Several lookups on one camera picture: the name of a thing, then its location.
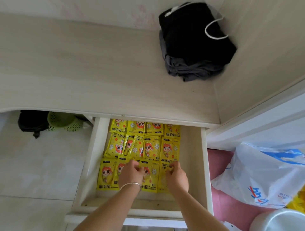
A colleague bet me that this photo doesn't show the person's right hand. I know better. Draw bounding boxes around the person's right hand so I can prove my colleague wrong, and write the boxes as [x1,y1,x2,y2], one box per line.
[165,161,190,195]

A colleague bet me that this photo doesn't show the person's left hand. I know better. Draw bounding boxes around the person's left hand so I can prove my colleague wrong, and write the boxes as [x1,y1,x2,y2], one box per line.
[118,159,145,190]

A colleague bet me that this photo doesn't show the white drawer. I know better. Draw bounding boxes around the white drawer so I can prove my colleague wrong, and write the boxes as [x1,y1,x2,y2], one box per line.
[64,116,214,229]

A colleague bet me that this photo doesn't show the yellow packets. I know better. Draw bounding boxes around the yellow packets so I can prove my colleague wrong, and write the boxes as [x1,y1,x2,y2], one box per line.
[96,118,181,193]

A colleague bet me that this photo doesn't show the person's right forearm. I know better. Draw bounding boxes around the person's right forearm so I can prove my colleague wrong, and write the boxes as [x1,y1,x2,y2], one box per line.
[170,189,230,231]

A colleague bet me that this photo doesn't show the person's left forearm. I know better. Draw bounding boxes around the person's left forearm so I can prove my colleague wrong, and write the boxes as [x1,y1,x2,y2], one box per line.
[74,187,141,231]

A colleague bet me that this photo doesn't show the white blue-printed plastic bag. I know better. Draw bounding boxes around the white blue-printed plastic bag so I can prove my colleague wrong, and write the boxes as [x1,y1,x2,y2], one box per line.
[211,142,305,209]

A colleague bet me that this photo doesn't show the black plastic bag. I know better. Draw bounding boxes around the black plastic bag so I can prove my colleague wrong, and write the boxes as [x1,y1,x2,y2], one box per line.
[18,110,49,139]

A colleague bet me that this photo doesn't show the pink bedding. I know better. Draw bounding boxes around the pink bedding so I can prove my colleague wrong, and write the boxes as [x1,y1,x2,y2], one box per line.
[207,148,275,229]

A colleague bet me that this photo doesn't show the crumpled white plastic sheet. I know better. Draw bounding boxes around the crumpled white plastic sheet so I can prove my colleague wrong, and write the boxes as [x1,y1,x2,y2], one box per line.
[219,221,243,231]

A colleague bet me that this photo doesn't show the green plastic basket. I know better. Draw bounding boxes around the green plastic basket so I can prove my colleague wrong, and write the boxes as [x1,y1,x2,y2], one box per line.
[47,111,84,132]

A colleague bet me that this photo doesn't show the white round container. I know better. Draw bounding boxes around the white round container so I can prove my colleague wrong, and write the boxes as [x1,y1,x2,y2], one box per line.
[249,208,305,231]

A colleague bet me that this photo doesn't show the grey folded garment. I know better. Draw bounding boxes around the grey folded garment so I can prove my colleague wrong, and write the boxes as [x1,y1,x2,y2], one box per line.
[159,31,226,82]

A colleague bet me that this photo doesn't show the yellow plastic item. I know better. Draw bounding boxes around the yellow plastic item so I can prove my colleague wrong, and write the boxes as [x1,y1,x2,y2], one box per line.
[286,188,305,214]

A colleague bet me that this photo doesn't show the black folded garment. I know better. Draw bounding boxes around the black folded garment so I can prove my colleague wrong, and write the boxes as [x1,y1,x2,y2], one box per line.
[158,2,237,67]

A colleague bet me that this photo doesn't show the metal bangle bracelet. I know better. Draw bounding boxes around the metal bangle bracelet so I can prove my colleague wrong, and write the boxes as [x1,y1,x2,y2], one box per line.
[119,182,142,192]

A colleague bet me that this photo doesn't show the white wardrobe frame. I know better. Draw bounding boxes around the white wardrobe frame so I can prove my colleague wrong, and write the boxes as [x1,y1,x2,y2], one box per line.
[206,76,305,152]

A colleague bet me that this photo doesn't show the white charging cable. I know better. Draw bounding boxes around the white charging cable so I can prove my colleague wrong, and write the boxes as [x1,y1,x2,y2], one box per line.
[164,2,229,40]

